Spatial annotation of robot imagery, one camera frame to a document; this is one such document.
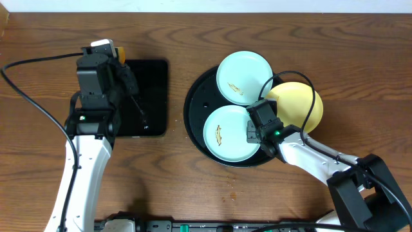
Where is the left black cable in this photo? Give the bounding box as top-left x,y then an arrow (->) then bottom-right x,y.
0,52 -> 85,232

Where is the round black tray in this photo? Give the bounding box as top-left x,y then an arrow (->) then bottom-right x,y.
183,66 -> 273,168

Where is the black rectangular tray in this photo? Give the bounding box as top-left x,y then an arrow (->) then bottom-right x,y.
117,59 -> 169,137

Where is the light blue plate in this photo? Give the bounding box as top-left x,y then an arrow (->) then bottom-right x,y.
216,51 -> 273,106
203,105 -> 259,162

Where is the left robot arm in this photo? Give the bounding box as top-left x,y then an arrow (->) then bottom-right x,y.
46,47 -> 147,231

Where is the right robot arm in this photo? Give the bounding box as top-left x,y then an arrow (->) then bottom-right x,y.
246,99 -> 411,231

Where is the right black cable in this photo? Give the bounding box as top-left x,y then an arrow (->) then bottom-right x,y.
257,70 -> 412,223

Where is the yellow plate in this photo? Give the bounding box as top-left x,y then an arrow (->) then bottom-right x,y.
265,82 -> 324,133

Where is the green yellow sponge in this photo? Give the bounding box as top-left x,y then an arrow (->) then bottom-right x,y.
115,47 -> 126,65

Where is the black cable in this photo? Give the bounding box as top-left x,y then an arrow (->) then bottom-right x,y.
257,70 -> 412,223
0,52 -> 85,232

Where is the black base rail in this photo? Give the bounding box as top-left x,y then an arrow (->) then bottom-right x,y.
94,211 -> 305,232

